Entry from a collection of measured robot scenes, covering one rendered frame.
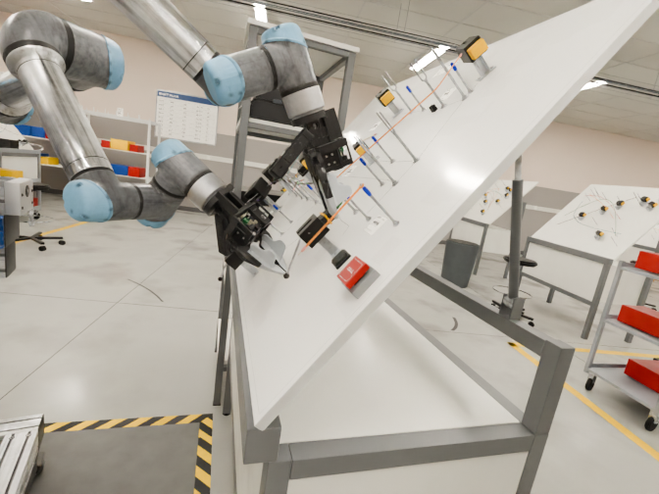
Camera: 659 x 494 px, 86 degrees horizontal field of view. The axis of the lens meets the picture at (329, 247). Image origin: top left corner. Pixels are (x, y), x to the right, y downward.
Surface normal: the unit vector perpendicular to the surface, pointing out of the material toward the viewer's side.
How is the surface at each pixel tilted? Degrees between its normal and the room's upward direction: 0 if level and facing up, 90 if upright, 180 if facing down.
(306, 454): 0
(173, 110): 90
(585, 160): 90
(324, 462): 90
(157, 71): 90
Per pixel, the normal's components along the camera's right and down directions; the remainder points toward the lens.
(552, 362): -0.95, -0.08
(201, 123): 0.13, 0.22
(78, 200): -0.40, 0.13
